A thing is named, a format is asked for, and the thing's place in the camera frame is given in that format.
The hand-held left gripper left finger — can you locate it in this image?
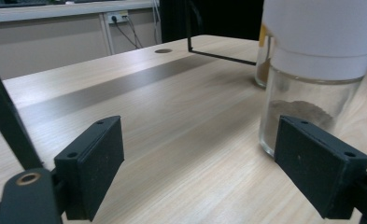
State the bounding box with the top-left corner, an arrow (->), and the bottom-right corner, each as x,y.
53,115 -> 125,222

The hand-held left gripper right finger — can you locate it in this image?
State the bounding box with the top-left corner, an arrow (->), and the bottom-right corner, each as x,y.
274,114 -> 367,220

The black metal shelf rack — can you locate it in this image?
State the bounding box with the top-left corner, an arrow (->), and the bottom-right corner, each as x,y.
0,0 -> 258,171

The brown powder spice jar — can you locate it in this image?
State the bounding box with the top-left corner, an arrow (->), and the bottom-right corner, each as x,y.
254,22 -> 274,90

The grey powder spice jar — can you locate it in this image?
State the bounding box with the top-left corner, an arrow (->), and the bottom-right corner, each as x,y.
259,0 -> 367,158

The light office desk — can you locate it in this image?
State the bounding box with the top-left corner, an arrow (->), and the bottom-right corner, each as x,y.
0,0 -> 161,56

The black cable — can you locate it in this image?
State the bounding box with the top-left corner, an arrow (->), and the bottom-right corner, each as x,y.
112,20 -> 141,50
125,15 -> 144,49

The white wall socket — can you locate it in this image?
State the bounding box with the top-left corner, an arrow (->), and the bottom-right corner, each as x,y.
106,10 -> 130,25

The white cable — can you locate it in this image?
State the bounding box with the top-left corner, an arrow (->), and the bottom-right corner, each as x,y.
151,0 -> 162,45

